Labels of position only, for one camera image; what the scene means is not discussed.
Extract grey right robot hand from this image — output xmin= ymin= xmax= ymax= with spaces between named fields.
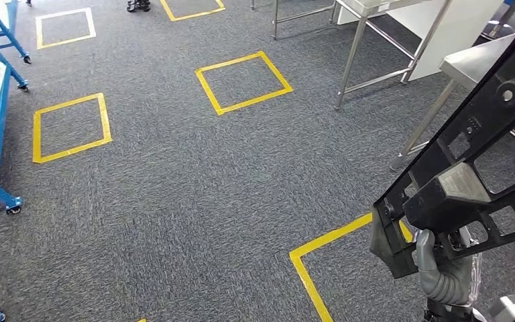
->
xmin=412 ymin=228 xmax=483 ymax=304

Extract black plastic frame part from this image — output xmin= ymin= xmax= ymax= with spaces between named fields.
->
xmin=369 ymin=15 xmax=515 ymax=281

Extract stainless steel table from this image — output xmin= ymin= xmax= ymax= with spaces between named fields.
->
xmin=390 ymin=32 xmax=515 ymax=173
xmin=249 ymin=0 xmax=339 ymax=42
xmin=333 ymin=0 xmax=455 ymax=111

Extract white panel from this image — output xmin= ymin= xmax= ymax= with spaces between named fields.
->
xmin=337 ymin=0 xmax=506 ymax=83

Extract chrome round base with pole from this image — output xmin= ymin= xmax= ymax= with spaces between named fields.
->
xmin=481 ymin=0 xmax=515 ymax=42

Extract person's feet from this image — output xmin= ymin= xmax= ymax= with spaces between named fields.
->
xmin=125 ymin=0 xmax=152 ymax=13

